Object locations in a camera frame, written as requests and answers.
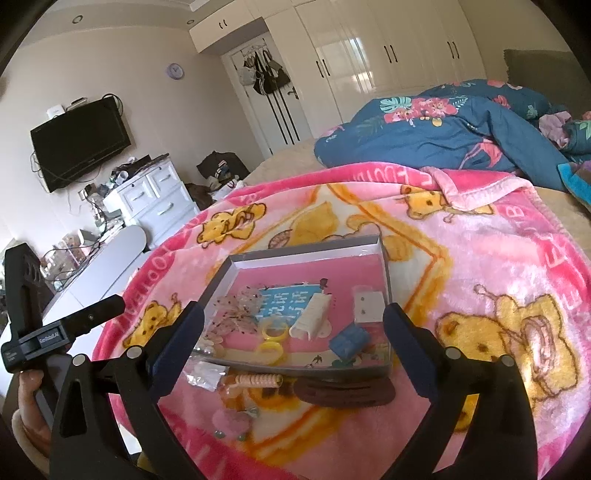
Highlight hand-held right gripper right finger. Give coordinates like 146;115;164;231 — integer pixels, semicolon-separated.
382;302;539;480

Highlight white rounded footboard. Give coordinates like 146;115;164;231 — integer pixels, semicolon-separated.
41;225;148;333

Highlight black television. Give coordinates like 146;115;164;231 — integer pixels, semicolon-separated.
30;98;132;193

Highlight brown bag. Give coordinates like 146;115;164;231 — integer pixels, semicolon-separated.
185;182;215;210

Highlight clear bag of rings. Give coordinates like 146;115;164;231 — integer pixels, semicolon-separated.
254;318;298;367

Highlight dark bag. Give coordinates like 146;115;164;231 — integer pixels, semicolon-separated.
196;151;252;190

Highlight lavender cloth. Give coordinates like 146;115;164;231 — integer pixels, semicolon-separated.
538;111;573;148

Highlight blue floral duvet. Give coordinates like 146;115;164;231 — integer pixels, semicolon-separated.
314;78;591;195

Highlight striped colourful blanket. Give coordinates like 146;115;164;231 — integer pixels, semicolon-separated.
556;159;591;208

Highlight person's left hand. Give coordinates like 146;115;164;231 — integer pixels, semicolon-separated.
14;369;51;455

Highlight grey headboard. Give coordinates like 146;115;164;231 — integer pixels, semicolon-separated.
503;48;591;116

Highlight pearl hair clip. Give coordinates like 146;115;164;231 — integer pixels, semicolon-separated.
194;339;227;358

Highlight sheer dotted bow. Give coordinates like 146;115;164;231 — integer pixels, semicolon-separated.
203;286;266;337

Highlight small clear plastic bag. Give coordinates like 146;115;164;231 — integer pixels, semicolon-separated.
187;362;230;392

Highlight white perforated roll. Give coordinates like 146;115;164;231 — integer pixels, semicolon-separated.
290;292;332;341

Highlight bed with beige sheet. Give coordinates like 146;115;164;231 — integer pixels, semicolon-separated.
240;138;352;195

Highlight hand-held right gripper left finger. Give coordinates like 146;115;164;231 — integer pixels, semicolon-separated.
48;300;206;480

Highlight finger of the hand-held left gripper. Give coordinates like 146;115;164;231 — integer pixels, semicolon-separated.
44;295;126;344

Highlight small blue box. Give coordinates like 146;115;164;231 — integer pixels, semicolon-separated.
329;324;370;360

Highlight pink printed blanket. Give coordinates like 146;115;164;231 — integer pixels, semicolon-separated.
90;159;591;480

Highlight hanging dark bags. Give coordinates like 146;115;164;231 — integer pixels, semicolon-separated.
240;48;291;95

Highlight grey box with pink inside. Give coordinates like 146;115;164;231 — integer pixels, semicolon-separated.
196;234;393;377

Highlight pile of desk clutter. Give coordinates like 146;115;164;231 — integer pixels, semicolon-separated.
39;171;134;287

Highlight white wardrobe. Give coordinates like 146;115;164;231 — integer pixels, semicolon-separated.
189;0;490;139

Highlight white earring card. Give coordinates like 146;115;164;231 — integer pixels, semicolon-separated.
353;286;386;324

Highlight blue printed card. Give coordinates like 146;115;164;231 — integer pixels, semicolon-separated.
253;282;324;326

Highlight white door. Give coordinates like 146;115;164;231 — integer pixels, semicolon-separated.
221;44;319;160

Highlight white drawer chest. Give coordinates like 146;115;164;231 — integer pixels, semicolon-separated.
102;154;201;238

